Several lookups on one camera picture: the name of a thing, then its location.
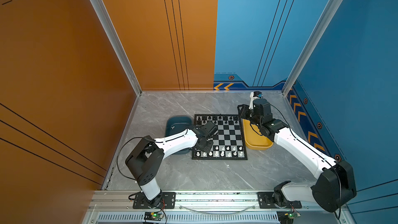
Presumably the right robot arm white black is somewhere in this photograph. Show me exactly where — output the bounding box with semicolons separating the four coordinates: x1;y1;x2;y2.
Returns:
237;99;357;213

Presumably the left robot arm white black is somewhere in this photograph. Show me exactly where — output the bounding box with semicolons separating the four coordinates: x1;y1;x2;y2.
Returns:
125;123;218;207

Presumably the left green circuit board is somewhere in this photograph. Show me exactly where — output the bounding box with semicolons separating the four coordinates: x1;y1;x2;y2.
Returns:
144;212;166;223

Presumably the green circuit board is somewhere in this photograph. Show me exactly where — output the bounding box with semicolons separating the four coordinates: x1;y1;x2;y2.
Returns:
285;212;297;219
144;212;166;223

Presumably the right green circuit board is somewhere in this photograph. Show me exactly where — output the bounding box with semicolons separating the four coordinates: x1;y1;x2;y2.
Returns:
285;212;297;219

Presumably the black and white chessboard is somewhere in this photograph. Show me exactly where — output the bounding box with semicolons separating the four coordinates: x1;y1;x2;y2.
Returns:
192;114;248;161

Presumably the yellow plastic tray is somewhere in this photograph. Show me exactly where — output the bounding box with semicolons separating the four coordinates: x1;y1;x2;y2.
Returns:
242;119;273;150

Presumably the teal plastic tray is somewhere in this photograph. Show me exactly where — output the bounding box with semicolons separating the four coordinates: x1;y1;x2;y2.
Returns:
165;116;193;137

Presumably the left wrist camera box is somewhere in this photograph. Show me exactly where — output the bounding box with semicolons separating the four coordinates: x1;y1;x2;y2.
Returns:
200;121;218;139

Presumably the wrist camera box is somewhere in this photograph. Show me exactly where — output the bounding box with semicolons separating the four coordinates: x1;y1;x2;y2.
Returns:
249;91;263;110
200;121;218;139

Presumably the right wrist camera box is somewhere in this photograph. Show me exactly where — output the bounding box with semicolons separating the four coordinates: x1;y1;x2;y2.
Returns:
249;91;263;110

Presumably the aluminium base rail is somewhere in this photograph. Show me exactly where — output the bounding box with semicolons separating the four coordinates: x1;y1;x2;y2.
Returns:
90;189;347;212

